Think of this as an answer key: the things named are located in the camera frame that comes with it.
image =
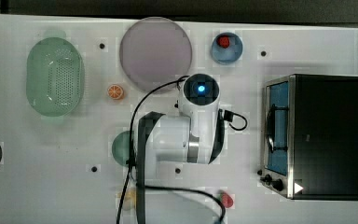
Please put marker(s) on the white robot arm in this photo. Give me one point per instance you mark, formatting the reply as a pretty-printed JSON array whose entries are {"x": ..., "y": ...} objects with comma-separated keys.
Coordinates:
[{"x": 195, "y": 135}]

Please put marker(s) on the silver toaster oven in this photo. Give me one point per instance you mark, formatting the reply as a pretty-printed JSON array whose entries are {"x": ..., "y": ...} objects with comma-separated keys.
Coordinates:
[{"x": 310, "y": 137}]

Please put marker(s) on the round grey-purple plate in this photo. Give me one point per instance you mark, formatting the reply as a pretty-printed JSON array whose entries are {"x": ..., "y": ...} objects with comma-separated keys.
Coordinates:
[{"x": 155, "y": 51}]

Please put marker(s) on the green mug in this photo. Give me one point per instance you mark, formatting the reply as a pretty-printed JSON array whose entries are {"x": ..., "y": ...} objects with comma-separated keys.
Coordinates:
[{"x": 121, "y": 148}]

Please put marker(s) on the orange slice toy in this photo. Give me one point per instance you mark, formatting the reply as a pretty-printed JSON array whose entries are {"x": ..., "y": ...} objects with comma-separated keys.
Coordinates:
[{"x": 115, "y": 92}]

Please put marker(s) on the blue bowl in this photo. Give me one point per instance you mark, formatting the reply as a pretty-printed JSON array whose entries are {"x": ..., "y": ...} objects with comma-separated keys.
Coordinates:
[{"x": 229, "y": 55}]

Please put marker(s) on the red toy in bowl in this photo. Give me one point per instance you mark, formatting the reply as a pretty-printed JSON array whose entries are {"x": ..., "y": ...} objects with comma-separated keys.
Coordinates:
[{"x": 223, "y": 41}]

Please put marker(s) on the yellow banana bunch toy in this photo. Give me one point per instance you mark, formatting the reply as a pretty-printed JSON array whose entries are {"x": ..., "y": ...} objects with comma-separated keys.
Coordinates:
[{"x": 129, "y": 201}]

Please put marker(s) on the red strawberry toy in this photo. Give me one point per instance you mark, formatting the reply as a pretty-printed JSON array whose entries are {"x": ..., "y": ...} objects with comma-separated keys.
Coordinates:
[{"x": 226, "y": 199}]

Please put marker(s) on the green perforated basket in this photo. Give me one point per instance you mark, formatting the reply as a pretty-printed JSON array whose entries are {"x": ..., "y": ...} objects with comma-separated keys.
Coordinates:
[{"x": 55, "y": 77}]

